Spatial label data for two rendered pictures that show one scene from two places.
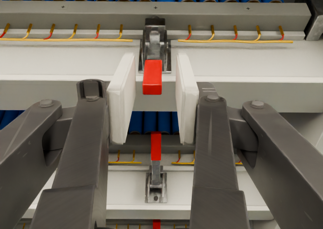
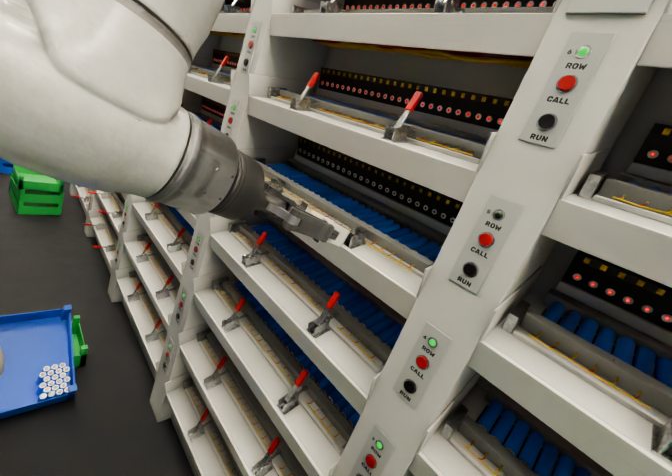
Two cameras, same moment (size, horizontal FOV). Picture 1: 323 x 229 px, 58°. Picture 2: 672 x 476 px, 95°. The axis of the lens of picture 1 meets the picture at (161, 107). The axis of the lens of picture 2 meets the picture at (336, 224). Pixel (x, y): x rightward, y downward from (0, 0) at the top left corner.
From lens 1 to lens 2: 0.38 m
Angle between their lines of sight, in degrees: 43
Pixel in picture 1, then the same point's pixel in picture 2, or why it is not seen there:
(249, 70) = (380, 267)
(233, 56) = (382, 261)
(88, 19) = (343, 218)
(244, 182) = (363, 369)
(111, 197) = (295, 315)
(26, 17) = (325, 207)
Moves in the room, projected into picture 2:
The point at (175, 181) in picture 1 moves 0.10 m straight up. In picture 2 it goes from (329, 336) to (347, 292)
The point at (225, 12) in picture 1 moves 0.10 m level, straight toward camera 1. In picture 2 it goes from (392, 243) to (348, 236)
